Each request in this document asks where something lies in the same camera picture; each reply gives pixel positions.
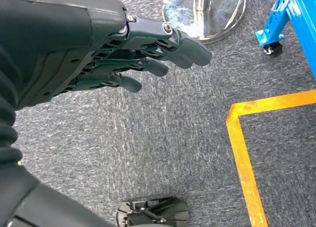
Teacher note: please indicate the blue metal shelf rack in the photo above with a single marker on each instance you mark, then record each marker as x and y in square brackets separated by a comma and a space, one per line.
[303, 22]

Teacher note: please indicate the chrome stanchion with chrome base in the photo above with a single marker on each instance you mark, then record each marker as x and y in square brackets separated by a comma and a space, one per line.
[205, 22]

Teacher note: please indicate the yellow floor tape rectangle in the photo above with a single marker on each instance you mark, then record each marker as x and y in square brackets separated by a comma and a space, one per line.
[244, 166]

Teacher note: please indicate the black robot foot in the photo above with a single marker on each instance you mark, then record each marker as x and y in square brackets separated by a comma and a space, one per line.
[158, 212]

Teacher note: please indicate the black caster wheel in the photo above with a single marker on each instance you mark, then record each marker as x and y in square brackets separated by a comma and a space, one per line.
[273, 50]

